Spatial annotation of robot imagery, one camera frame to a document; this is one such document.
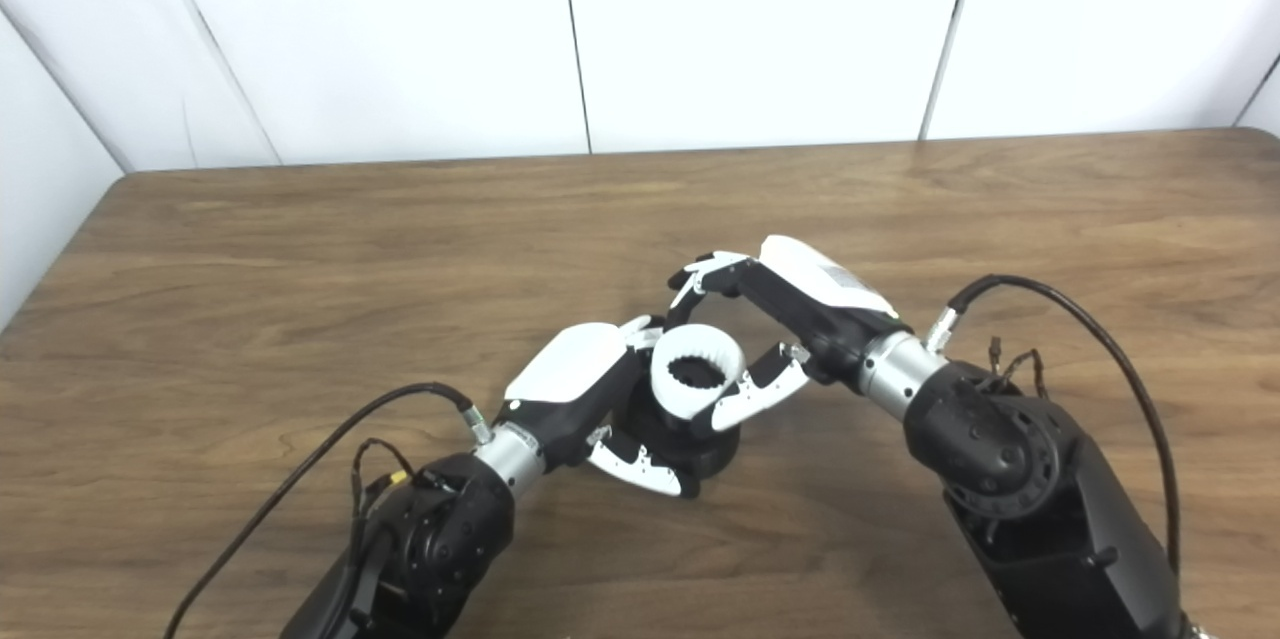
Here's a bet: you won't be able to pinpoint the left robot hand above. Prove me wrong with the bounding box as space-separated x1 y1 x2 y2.
494 314 702 499

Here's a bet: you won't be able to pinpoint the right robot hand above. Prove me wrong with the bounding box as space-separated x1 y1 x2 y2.
667 234 912 434

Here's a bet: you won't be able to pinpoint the white ring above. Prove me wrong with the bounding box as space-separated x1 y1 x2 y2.
649 322 747 421

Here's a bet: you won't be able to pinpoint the round black part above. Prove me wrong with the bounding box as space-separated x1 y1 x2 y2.
611 374 744 486

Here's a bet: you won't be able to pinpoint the thin right arm wires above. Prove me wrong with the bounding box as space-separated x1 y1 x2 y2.
984 336 1047 401

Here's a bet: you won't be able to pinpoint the thin arm wires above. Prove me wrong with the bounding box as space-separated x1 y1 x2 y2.
984 336 1047 401
349 438 453 522

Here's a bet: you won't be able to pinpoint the thin left arm wires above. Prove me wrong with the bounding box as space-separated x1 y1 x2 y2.
349 438 453 522

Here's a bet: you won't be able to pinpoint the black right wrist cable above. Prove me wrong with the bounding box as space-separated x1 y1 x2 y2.
924 273 1184 582

